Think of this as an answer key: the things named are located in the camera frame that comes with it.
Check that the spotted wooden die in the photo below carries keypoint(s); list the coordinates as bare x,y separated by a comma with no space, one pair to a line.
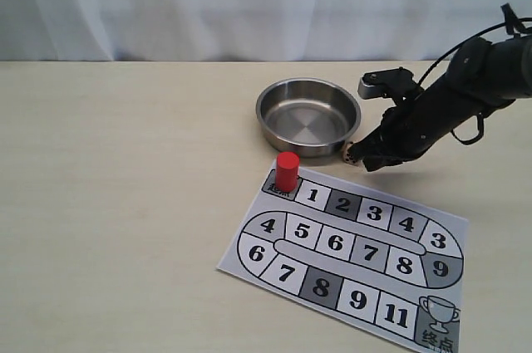
347,157

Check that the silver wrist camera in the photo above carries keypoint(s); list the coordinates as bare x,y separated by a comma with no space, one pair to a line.
394,84

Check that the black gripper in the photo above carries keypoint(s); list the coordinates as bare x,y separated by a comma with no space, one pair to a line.
409,131

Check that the white curtain backdrop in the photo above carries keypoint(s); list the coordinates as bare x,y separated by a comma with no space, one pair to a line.
241,30

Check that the printed board game sheet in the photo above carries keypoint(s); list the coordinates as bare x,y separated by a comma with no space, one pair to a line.
385,265

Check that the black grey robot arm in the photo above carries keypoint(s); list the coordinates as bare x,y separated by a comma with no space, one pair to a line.
482,78

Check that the stainless steel bowl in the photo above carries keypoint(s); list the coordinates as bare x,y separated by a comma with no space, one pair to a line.
311,117

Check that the red cylinder game piece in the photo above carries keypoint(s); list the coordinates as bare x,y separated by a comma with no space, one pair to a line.
286,173

